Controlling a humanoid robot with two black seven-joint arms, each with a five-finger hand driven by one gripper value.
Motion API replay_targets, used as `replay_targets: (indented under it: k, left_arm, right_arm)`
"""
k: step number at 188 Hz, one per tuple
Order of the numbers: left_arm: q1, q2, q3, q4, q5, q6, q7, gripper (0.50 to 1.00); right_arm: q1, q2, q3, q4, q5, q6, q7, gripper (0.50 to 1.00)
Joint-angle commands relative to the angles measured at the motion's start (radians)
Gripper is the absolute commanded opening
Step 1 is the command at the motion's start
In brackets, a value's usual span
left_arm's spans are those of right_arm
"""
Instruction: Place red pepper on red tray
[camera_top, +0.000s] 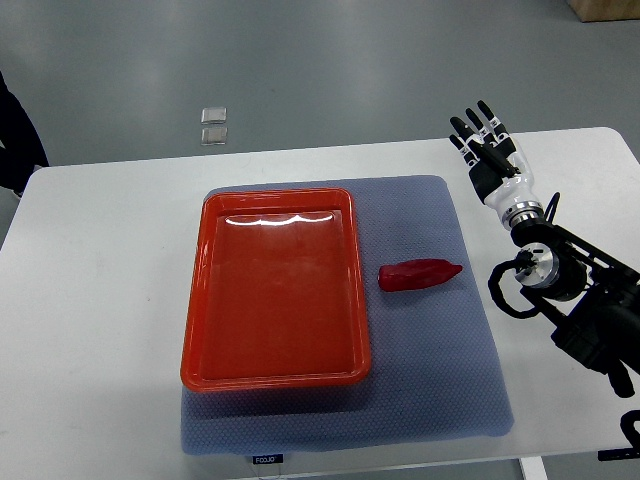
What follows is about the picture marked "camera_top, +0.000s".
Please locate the cardboard box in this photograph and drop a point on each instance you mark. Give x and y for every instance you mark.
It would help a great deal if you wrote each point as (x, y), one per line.
(605, 10)

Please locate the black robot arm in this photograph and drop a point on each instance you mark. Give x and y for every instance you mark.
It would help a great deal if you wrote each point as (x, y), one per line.
(591, 298)

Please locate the black table label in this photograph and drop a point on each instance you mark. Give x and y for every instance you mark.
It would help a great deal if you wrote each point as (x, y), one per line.
(268, 459)

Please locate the dark-clothed person at left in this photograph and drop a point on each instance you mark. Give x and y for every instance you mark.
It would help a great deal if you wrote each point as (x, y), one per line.
(22, 152)

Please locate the red pepper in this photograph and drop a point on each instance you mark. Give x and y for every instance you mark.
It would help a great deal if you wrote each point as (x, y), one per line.
(416, 274)

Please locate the upper metal floor plate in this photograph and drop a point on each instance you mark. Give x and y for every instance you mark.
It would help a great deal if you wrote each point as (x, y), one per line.
(214, 115)

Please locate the white table leg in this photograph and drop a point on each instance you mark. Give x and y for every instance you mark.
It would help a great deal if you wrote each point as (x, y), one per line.
(532, 468)

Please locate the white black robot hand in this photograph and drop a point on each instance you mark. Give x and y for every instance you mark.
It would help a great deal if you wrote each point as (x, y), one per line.
(501, 176)

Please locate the blue-grey textured mat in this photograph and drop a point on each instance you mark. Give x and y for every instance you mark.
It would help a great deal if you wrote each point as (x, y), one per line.
(435, 372)

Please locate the red plastic tray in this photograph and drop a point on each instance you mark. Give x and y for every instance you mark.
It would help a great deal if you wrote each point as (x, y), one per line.
(277, 297)

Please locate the black table control panel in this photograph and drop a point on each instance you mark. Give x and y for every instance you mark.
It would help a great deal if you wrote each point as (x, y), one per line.
(618, 454)

